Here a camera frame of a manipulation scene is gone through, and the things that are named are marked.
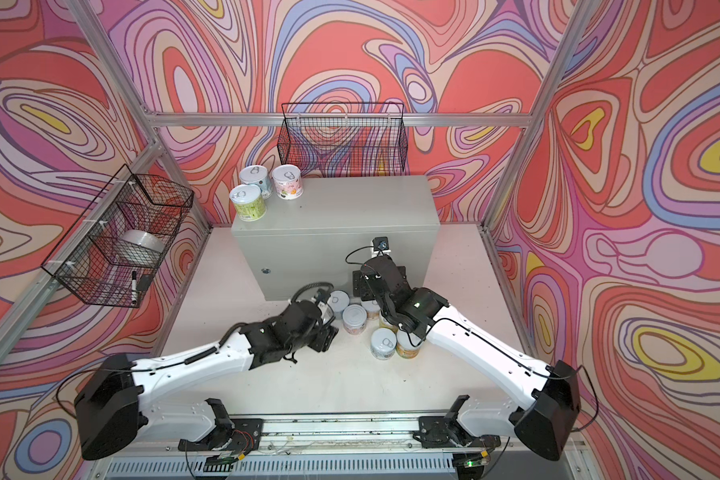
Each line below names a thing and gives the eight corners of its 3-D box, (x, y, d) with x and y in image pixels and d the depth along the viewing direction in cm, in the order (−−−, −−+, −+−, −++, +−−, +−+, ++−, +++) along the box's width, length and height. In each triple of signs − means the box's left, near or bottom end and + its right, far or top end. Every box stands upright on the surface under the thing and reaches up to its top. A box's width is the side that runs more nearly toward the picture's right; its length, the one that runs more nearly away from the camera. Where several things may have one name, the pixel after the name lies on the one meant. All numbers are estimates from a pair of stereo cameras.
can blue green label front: (370, 360, 87) (371, 352, 82) (370, 336, 92) (370, 327, 87) (395, 360, 87) (397, 352, 82) (393, 336, 92) (395, 327, 87)
